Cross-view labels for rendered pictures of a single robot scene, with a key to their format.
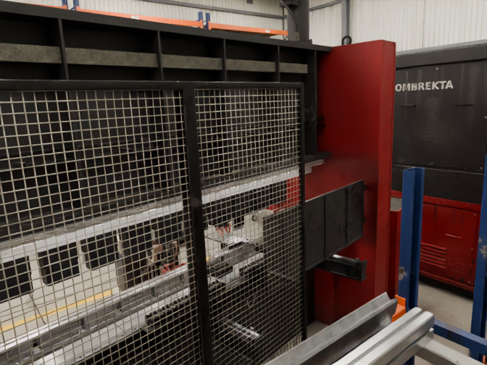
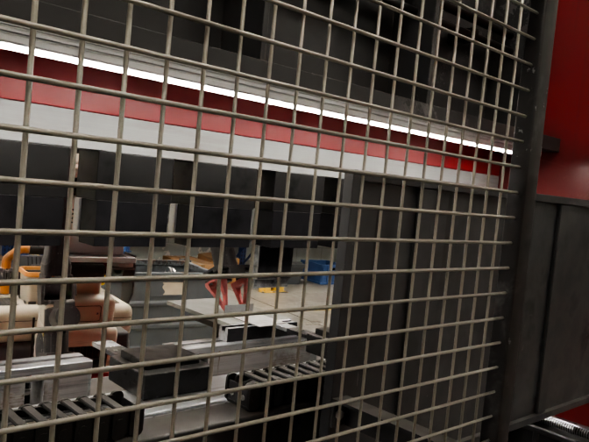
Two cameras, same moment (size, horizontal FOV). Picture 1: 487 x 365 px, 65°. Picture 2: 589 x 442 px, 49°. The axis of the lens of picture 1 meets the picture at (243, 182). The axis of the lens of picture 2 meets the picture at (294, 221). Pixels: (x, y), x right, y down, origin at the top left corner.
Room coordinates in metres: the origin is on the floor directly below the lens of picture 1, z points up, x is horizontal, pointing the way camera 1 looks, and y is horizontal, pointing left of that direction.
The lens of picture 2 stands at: (1.05, -0.09, 1.31)
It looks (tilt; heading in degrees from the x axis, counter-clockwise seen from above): 3 degrees down; 4
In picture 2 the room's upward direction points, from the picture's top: 5 degrees clockwise
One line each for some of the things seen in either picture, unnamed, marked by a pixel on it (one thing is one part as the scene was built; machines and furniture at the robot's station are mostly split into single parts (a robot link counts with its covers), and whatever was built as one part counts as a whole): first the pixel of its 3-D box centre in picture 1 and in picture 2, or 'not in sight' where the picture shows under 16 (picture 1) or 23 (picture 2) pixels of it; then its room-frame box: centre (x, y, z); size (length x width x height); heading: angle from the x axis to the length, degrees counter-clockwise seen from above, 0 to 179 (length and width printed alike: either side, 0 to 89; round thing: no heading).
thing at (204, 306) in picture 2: (224, 236); (227, 310); (2.58, 0.16, 1.00); 0.26 x 0.18 x 0.01; 47
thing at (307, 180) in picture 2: (239, 203); (285, 209); (2.50, 0.03, 1.26); 0.15 x 0.09 x 0.17; 137
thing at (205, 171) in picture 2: (217, 210); (212, 204); (2.35, 0.17, 1.26); 0.15 x 0.09 x 0.17; 137
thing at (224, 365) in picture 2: (233, 253); (244, 359); (2.44, 0.09, 0.92); 0.39 x 0.06 x 0.10; 137
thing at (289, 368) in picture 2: (264, 261); (329, 375); (2.05, -0.10, 1.02); 0.37 x 0.06 x 0.04; 137
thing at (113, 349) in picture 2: (209, 265); (137, 356); (2.07, 0.22, 1.01); 0.26 x 0.12 x 0.05; 47
